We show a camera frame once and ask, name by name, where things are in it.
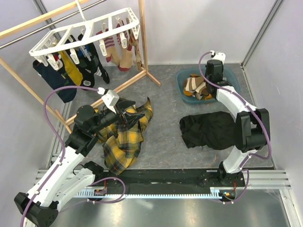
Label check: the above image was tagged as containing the blue plastic basin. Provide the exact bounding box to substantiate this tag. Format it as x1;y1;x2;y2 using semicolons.
175;66;241;105

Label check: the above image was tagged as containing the wooden drying rack frame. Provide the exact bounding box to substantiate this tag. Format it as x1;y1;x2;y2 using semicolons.
0;0;161;133

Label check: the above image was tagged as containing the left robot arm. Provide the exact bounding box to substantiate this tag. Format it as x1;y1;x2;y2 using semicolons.
14;98;144;227

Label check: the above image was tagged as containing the navy santa sock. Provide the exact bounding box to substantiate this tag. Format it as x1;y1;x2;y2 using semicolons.
32;60;77;103

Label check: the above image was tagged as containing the black patterned sock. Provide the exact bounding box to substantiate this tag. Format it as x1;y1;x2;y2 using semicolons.
65;43;110;87

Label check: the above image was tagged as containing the yellow sock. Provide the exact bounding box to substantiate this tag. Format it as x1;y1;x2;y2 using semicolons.
58;51;83;86

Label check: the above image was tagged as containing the white plastic clip hanger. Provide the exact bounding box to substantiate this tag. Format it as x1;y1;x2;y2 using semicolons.
29;0;140;70

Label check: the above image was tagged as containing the metal hanging rod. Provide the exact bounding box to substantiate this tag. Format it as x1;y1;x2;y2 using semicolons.
0;0;107;50

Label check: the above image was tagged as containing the black garment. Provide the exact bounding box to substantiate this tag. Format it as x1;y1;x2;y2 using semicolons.
179;111;235;150

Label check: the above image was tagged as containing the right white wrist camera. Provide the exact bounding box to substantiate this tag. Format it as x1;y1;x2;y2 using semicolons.
210;50;226;64

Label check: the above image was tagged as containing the brown beige striped sock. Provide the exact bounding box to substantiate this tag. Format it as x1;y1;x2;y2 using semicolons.
184;77;205;91

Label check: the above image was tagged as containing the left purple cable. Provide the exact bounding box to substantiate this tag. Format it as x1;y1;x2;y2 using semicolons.
19;86;105;227

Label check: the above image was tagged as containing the olive striped sock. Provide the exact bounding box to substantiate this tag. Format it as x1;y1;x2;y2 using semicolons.
183;90;195;96
190;74;201;78

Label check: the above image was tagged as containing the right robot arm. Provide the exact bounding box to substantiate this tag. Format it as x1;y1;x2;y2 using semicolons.
205;60;270;186

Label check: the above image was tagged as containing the argyle orange beige sock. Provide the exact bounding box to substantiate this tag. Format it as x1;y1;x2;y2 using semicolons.
125;29;143;71

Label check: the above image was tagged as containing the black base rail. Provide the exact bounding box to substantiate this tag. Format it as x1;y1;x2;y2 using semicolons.
56;166;244;199

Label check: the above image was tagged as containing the yellow plaid shirt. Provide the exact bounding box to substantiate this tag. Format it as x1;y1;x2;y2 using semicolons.
97;98;153;175

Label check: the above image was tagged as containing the olive striped sock front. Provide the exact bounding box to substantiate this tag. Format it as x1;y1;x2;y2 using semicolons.
190;74;201;78

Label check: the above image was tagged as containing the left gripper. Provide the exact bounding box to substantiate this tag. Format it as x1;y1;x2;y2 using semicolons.
89;97;145;134

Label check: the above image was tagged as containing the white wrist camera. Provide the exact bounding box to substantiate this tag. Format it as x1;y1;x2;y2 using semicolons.
102;90;119;113
210;50;226;64

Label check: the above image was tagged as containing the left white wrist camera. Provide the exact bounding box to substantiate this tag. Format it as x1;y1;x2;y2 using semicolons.
102;90;119;113

